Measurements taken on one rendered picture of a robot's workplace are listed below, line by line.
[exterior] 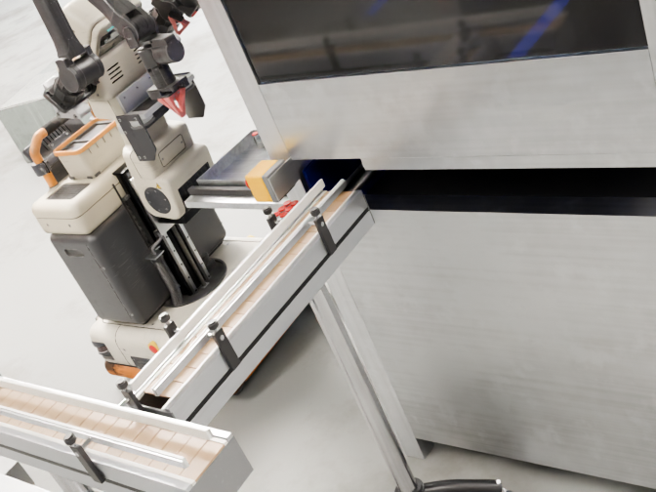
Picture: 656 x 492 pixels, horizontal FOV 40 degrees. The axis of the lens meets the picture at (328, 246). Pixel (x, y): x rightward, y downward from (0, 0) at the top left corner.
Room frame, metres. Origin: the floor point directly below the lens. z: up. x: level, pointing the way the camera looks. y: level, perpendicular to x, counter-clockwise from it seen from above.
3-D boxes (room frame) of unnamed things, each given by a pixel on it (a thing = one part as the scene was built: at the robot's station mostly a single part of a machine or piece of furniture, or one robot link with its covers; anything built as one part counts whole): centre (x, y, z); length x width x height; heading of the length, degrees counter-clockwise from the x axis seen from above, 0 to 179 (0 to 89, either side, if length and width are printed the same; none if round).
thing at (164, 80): (2.32, 0.21, 1.20); 0.10 x 0.07 x 0.07; 43
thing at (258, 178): (1.91, 0.06, 1.00); 0.08 x 0.07 x 0.07; 44
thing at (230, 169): (2.24, 0.04, 0.90); 0.34 x 0.26 x 0.04; 43
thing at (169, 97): (2.32, 0.22, 1.13); 0.07 x 0.07 x 0.09; 43
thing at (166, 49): (2.30, 0.18, 1.29); 0.11 x 0.09 x 0.12; 43
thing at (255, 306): (1.60, 0.17, 0.92); 0.69 x 0.15 x 0.16; 134
